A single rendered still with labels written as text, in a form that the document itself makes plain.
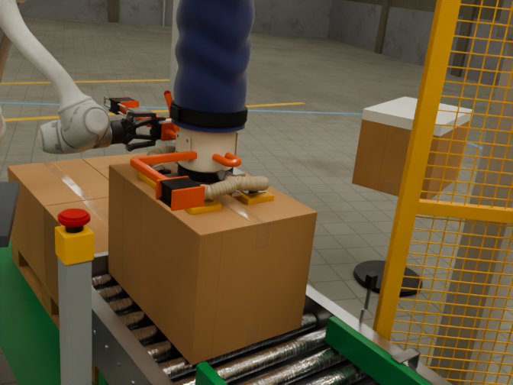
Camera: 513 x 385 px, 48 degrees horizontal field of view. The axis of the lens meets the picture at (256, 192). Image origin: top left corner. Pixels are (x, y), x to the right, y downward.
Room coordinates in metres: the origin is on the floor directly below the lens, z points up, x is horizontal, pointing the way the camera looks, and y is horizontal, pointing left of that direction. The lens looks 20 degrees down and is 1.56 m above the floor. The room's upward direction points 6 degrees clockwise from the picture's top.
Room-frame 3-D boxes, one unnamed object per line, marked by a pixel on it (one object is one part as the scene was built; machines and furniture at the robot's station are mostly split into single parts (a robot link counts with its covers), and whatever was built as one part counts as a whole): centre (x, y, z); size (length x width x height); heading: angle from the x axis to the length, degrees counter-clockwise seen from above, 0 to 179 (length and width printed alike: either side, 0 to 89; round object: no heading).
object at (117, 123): (1.77, 0.45, 1.07); 0.09 x 0.07 x 0.08; 128
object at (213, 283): (1.68, 0.16, 0.75); 0.60 x 0.40 x 0.40; 38
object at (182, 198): (1.27, 0.18, 1.08); 0.09 x 0.08 x 0.05; 128
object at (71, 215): (1.17, 0.40, 1.02); 0.07 x 0.07 x 0.04
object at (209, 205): (1.60, 0.24, 0.97); 0.34 x 0.10 x 0.05; 38
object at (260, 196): (1.72, 0.09, 0.97); 0.34 x 0.10 x 0.05; 38
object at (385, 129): (3.01, -0.82, 0.82); 0.60 x 0.40 x 0.40; 148
